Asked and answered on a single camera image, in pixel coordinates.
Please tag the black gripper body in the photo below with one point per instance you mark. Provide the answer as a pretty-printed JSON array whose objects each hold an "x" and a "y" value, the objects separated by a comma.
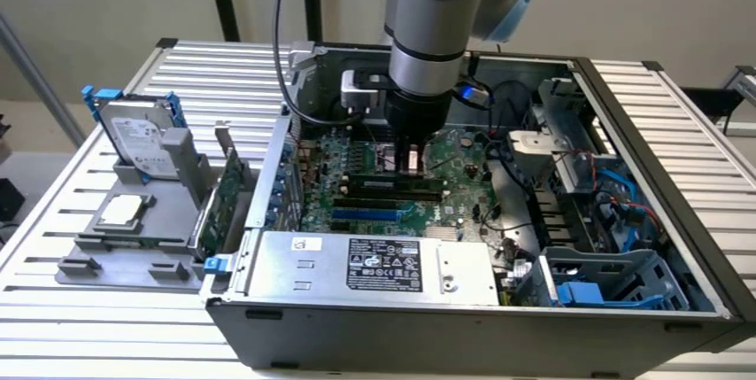
[{"x": 417, "y": 116}]

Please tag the green RAM stick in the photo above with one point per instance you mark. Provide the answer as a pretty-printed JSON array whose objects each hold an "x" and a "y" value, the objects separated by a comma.
[{"x": 384, "y": 184}]

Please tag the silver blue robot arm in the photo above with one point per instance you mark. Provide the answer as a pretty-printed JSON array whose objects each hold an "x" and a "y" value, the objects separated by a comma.
[{"x": 433, "y": 21}]

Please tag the black RAM slot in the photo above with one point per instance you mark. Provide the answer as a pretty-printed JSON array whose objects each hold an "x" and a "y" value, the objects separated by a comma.
[
  {"x": 389, "y": 196},
  {"x": 362, "y": 203}
]

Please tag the CPU socket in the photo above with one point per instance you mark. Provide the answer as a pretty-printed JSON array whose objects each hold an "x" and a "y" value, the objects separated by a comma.
[{"x": 384, "y": 156}]

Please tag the green motherboard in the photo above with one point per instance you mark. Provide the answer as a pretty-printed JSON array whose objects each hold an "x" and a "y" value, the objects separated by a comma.
[{"x": 454, "y": 203}]

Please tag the blue expansion slot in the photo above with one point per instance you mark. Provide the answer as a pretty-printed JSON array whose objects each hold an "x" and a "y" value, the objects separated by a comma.
[{"x": 365, "y": 215}]

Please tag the grey metal drive cage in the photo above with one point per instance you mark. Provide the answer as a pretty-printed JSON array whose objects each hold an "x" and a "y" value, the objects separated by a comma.
[{"x": 561, "y": 141}]

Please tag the silver power supply unit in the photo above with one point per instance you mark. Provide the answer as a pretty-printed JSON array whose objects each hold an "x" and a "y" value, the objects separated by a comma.
[{"x": 330, "y": 265}]

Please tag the green graphics card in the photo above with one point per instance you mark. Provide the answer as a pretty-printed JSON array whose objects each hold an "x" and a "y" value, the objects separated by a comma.
[{"x": 226, "y": 203}]

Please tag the blue case latch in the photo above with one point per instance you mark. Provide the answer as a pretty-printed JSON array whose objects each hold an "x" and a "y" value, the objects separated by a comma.
[{"x": 214, "y": 265}]

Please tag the blue disk carrier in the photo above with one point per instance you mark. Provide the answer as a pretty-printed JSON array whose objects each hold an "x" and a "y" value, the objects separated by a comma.
[{"x": 581, "y": 296}]

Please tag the black open PC case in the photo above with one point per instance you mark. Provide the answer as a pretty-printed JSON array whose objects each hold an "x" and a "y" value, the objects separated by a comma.
[{"x": 448, "y": 340}]

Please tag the grey disk bay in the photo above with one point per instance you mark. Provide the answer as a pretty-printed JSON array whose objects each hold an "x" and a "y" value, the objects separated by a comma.
[{"x": 613, "y": 271}]

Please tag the silver hard disk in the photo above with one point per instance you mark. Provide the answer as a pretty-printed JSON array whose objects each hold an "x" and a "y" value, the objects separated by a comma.
[{"x": 132, "y": 136}]

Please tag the black box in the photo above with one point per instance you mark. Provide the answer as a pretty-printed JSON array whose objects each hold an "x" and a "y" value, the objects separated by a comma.
[{"x": 705, "y": 102}]

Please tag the silver CPU chip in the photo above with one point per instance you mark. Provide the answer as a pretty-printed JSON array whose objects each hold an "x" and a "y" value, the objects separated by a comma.
[{"x": 120, "y": 210}]

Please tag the grey parts rack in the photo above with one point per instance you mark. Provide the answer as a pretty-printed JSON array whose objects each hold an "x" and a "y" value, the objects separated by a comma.
[{"x": 148, "y": 265}]

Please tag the grey metal pole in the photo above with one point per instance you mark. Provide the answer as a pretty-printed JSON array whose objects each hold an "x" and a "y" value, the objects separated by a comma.
[{"x": 37, "y": 79}]

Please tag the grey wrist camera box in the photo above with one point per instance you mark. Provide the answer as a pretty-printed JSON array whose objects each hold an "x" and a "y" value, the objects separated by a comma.
[{"x": 357, "y": 92}]

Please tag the blue disk bracket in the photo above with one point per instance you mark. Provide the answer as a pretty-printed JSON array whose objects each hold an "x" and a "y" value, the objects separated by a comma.
[{"x": 177, "y": 110}]

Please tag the grey aluminium frame piece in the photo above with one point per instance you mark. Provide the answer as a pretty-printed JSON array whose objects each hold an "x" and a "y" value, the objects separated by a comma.
[{"x": 737, "y": 96}]

